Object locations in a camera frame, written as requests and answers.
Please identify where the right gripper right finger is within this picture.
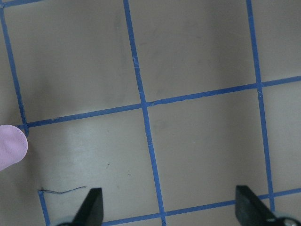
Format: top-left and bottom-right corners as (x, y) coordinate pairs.
(235, 186), (282, 226)

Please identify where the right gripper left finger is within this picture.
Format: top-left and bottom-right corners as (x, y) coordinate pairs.
(71, 188), (104, 226)

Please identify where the pink mesh cup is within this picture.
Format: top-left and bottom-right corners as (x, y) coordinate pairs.
(0, 125), (28, 171)

